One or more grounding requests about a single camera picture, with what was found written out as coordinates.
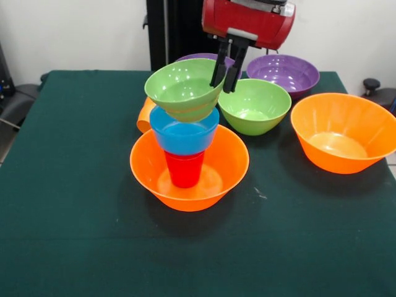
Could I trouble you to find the medium green plastic bowl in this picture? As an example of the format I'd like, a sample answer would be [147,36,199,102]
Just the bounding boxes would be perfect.
[217,78,292,136]

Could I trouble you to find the dark green tablecloth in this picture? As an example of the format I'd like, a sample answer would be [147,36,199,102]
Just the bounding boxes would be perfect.
[0,69,396,297]

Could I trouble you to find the small green plastic bowl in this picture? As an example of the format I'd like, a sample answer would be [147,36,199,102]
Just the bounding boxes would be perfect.
[144,58,227,123]

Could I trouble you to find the black round knob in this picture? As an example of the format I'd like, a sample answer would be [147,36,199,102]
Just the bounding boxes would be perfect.
[363,78,381,97]

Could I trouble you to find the red plastic cup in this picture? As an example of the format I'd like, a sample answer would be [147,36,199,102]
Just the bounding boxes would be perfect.
[163,150,205,189]

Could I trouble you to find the dark brown rounded base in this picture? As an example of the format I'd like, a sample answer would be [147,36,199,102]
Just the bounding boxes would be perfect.
[364,88,396,118]

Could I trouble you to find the black device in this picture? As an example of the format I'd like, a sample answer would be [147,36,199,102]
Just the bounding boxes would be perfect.
[0,41,15,99]

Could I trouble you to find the orange plastic cup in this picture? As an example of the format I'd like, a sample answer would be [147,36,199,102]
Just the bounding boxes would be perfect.
[136,96,157,134]

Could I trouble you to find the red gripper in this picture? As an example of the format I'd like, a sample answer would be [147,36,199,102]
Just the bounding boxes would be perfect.
[201,0,297,95]

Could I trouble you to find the large orange plastic bowl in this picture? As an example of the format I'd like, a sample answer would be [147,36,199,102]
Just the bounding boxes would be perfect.
[290,92,396,175]
[129,124,250,213]

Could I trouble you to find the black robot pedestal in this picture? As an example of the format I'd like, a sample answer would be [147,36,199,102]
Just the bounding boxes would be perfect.
[142,0,217,72]

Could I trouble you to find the purple plastic bowl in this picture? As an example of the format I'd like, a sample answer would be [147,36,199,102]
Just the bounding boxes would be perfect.
[175,53,243,82]
[246,54,321,100]

